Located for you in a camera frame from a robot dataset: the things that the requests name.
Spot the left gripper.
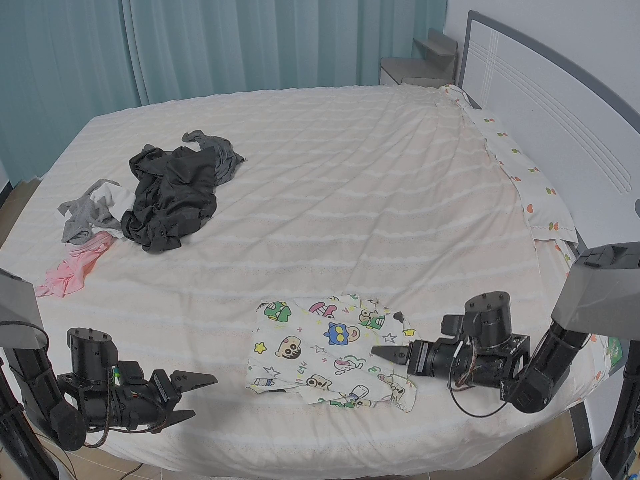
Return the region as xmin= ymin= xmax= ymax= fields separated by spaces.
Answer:
xmin=112 ymin=370 xmax=219 ymax=435

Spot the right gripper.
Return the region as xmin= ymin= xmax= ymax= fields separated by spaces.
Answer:
xmin=406 ymin=339 xmax=463 ymax=379

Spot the white printed pyjama top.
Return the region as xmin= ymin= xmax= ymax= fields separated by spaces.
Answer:
xmin=246 ymin=293 xmax=418 ymax=414

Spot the pink garment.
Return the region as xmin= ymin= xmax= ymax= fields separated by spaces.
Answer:
xmin=35 ymin=231 xmax=113 ymax=299

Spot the pale wooden chair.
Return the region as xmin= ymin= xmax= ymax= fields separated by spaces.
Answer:
xmin=552 ymin=460 xmax=601 ymax=480

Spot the bed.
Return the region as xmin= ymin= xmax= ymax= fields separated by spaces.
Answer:
xmin=0 ymin=9 xmax=640 ymax=480

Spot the black garment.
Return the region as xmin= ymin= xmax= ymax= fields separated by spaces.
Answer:
xmin=120 ymin=144 xmax=218 ymax=254

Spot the white printed pillow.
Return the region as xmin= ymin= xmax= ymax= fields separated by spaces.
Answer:
xmin=440 ymin=84 xmax=579 ymax=245

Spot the white garment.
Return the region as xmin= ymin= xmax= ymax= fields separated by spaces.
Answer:
xmin=90 ymin=182 xmax=137 ymax=224

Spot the dark grey garment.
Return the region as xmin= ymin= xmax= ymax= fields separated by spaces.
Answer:
xmin=181 ymin=129 xmax=247 ymax=186

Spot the grey bedside table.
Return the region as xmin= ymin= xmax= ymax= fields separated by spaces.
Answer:
xmin=380 ymin=28 xmax=458 ymax=87

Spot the blue-green curtain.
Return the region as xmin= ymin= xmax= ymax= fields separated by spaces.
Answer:
xmin=0 ymin=0 xmax=448 ymax=184

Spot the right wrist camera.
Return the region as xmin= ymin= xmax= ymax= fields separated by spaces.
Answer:
xmin=440 ymin=314 xmax=466 ymax=341

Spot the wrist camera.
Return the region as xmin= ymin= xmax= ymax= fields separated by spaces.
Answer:
xmin=112 ymin=362 xmax=146 ymax=386
xmin=440 ymin=314 xmax=466 ymax=341

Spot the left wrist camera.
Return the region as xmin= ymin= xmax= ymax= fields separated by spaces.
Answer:
xmin=112 ymin=362 xmax=146 ymax=386

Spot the black cable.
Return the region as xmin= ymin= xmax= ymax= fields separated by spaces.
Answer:
xmin=447 ymin=378 xmax=511 ymax=418
xmin=0 ymin=320 xmax=49 ymax=350

